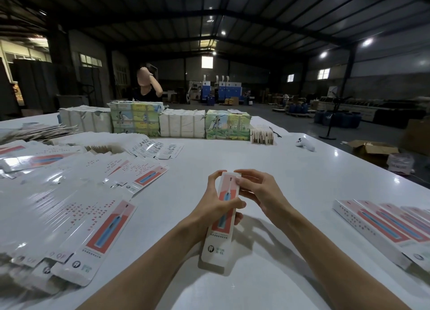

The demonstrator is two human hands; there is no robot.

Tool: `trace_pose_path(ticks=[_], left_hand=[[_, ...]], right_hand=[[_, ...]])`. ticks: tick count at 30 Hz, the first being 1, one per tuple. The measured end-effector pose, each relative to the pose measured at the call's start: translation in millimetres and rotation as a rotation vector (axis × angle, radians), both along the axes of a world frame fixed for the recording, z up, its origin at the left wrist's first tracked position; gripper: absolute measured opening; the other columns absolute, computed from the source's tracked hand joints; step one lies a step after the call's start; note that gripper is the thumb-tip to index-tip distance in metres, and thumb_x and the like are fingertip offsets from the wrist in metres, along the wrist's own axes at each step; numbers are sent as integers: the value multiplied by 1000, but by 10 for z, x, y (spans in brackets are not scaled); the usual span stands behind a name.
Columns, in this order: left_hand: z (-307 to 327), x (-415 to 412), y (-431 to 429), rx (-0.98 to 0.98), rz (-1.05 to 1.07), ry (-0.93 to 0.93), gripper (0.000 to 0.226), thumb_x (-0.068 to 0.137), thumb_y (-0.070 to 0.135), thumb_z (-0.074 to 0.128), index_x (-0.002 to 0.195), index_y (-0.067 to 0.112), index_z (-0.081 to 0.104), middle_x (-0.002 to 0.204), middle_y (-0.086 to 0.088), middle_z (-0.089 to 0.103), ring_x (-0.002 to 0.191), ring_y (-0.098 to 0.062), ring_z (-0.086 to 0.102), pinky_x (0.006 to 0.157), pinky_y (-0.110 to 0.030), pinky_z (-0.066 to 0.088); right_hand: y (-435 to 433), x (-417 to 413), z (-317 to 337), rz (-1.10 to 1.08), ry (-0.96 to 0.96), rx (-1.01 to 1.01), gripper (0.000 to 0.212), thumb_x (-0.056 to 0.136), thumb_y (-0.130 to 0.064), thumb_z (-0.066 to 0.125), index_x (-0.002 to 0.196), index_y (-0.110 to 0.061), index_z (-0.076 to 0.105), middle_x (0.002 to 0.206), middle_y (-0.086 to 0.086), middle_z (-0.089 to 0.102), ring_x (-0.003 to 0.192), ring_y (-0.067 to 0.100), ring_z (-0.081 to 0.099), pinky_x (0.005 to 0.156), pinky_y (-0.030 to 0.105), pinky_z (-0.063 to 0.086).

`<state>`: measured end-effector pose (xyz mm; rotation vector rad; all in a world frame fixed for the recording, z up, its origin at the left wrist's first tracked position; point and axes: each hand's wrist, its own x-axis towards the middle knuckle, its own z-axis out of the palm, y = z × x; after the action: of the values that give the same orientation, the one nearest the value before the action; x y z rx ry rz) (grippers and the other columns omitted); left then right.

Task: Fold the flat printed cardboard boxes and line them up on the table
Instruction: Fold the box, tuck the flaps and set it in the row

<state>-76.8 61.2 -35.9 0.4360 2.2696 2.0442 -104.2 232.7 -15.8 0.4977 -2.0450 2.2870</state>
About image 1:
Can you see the person's left hand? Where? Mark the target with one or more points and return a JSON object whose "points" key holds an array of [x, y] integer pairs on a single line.
{"points": [[213, 209]]}

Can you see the person's right hand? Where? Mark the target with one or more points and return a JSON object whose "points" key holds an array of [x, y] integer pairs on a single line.
{"points": [[265, 192]]}

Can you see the toothbrush carton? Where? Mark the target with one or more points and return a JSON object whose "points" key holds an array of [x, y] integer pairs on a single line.
{"points": [[216, 249]]}

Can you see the pile of carton blanks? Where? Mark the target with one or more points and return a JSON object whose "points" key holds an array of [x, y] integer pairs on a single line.
{"points": [[67, 202]]}

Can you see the person's right forearm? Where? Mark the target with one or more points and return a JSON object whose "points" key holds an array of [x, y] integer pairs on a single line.
{"points": [[339, 266]]}

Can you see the person's left forearm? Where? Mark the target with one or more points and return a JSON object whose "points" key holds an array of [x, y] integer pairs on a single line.
{"points": [[148, 273]]}

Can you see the small beige card stack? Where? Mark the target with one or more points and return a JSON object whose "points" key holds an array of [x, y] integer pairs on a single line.
{"points": [[262, 136]]}

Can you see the small black tool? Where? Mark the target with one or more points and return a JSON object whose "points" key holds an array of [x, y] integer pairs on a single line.
{"points": [[275, 132]]}

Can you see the small white object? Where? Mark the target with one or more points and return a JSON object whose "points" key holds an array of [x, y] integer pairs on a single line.
{"points": [[306, 144]]}

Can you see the green printed carton bundle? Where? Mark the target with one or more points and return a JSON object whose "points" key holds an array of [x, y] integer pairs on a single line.
{"points": [[228, 125]]}

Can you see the row of white cartons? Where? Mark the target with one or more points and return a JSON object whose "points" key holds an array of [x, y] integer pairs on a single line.
{"points": [[183, 123], [84, 119]]}

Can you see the black floor stand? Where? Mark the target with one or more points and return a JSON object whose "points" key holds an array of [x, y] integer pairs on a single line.
{"points": [[336, 118]]}

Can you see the blue bins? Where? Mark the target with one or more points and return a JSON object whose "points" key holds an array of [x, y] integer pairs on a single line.
{"points": [[338, 119]]}

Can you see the blue machine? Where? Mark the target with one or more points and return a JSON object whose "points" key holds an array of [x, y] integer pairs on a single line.
{"points": [[230, 93]]}

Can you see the open cardboard box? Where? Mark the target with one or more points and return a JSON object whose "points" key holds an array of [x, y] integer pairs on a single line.
{"points": [[374, 152]]}

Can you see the green yellow carton bundle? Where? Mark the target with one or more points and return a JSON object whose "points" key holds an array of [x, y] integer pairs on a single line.
{"points": [[136, 119]]}

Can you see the white plastic bags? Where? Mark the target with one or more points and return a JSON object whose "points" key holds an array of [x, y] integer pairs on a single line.
{"points": [[401, 163]]}

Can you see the square bright window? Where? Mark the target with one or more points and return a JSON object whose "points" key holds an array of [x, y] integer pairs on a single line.
{"points": [[207, 62]]}

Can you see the tall cardboard box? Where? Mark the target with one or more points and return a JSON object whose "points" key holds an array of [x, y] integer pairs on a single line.
{"points": [[418, 137]]}

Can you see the grey crate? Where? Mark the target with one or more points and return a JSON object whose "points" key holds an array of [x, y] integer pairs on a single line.
{"points": [[72, 101]]}

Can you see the pile of grey flat sheets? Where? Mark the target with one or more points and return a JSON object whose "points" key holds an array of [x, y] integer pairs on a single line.
{"points": [[37, 133]]}

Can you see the dark grey cabinet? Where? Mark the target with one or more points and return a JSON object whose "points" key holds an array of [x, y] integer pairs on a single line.
{"points": [[35, 88]]}

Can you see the small wall window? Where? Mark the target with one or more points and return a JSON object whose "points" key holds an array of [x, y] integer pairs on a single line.
{"points": [[290, 78]]}

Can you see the double wall window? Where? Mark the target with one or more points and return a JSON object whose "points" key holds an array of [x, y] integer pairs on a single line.
{"points": [[323, 73]]}

